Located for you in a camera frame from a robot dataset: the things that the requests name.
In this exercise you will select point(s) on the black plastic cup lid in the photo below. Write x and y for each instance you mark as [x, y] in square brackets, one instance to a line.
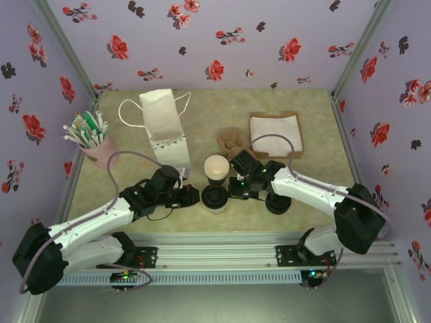
[215, 195]

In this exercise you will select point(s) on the brown pulp cup carrier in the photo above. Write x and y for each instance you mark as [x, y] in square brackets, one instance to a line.
[230, 138]

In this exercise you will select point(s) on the white paper napkin stack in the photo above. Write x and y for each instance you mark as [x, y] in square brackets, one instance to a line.
[272, 131]

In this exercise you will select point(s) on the white paper bag cartoon print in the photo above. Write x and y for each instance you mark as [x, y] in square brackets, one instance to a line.
[161, 117]

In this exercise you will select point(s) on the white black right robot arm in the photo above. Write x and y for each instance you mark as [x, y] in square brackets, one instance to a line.
[303, 188]

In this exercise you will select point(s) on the black lid on table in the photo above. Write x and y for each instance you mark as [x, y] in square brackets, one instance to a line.
[277, 205]

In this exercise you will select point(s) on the brown cardboard tray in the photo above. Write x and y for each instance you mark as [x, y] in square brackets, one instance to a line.
[300, 134]

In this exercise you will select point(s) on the pink straw holder cup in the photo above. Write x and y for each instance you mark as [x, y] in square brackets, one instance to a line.
[101, 154]

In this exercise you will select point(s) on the green straw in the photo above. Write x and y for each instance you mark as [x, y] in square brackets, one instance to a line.
[90, 121]

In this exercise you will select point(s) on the tan paper straw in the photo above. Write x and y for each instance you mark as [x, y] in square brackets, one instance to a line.
[78, 117]

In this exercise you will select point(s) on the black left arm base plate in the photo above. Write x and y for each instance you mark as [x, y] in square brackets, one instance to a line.
[148, 257]

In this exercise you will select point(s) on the aluminium base rail beam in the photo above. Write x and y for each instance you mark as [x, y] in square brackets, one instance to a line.
[215, 252]

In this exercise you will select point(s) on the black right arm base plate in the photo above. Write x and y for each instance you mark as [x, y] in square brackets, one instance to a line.
[284, 257]

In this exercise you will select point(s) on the aluminium side rail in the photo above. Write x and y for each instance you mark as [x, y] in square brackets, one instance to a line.
[70, 191]
[347, 134]

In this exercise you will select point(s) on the aluminium frame post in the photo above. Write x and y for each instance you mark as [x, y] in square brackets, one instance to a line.
[359, 50]
[69, 50]

